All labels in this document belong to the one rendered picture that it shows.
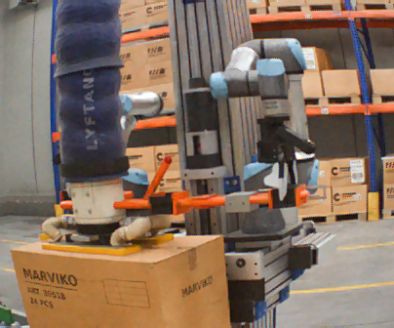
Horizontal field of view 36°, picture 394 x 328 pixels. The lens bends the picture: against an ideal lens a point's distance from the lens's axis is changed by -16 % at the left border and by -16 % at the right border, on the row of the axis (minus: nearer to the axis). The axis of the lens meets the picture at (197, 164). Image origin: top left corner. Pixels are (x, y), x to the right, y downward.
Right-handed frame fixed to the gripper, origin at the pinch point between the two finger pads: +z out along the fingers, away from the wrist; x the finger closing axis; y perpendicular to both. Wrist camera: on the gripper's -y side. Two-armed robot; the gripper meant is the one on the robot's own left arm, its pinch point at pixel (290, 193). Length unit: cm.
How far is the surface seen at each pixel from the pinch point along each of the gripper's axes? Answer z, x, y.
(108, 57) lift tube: -42, 4, 50
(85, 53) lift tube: -45, 10, 55
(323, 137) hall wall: 4, -837, 242
